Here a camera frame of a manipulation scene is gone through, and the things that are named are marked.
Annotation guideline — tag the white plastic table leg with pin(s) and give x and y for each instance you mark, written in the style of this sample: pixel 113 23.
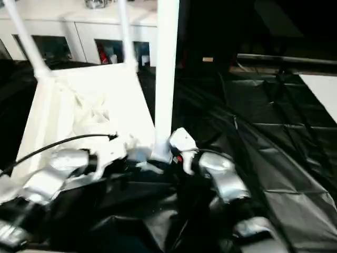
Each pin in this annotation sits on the white plastic table leg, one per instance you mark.
pixel 166 79
pixel 126 34
pixel 26 39

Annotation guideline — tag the white plastic table top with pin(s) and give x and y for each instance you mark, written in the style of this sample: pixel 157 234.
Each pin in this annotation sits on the white plastic table top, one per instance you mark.
pixel 65 100

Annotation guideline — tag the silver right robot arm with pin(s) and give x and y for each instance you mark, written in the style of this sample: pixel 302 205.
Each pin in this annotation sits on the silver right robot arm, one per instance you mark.
pixel 229 182

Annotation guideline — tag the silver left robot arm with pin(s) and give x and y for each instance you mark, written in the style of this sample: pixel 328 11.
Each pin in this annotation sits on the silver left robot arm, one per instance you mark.
pixel 47 182

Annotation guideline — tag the white mug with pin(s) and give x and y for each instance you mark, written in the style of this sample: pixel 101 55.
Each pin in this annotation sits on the white mug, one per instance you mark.
pixel 144 60

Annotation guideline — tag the black plastic mat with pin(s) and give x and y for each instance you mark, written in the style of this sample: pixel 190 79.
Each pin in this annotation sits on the black plastic mat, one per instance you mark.
pixel 276 131

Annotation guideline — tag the small tan label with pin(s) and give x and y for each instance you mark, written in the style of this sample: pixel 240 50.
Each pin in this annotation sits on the small tan label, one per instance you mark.
pixel 207 59

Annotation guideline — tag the small white cup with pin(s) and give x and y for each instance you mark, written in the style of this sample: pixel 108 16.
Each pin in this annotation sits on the small white cup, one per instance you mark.
pixel 113 58

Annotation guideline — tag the small red figure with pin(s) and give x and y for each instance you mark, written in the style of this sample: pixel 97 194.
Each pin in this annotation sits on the small red figure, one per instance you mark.
pixel 103 56

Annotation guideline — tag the tall black cabinet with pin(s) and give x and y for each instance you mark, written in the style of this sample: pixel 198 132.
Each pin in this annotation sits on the tall black cabinet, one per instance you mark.
pixel 205 26

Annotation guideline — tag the white cabinet with glass doors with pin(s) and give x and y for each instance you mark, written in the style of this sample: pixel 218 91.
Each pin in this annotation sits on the white cabinet with glass doors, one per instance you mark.
pixel 92 26

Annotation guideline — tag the black horizontal bar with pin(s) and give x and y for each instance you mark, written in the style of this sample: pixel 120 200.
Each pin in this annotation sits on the black horizontal bar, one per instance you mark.
pixel 289 60

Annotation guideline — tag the white flat board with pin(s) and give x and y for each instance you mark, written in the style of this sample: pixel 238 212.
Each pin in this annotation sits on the white flat board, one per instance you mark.
pixel 323 89

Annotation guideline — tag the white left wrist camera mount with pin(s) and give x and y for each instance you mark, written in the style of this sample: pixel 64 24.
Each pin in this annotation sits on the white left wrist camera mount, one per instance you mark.
pixel 110 153

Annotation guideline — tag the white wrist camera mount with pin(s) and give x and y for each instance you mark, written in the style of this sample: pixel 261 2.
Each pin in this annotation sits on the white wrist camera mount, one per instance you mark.
pixel 181 139
pixel 110 153

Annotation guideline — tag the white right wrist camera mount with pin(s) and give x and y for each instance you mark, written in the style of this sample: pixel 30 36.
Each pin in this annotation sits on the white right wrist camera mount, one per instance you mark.
pixel 181 139

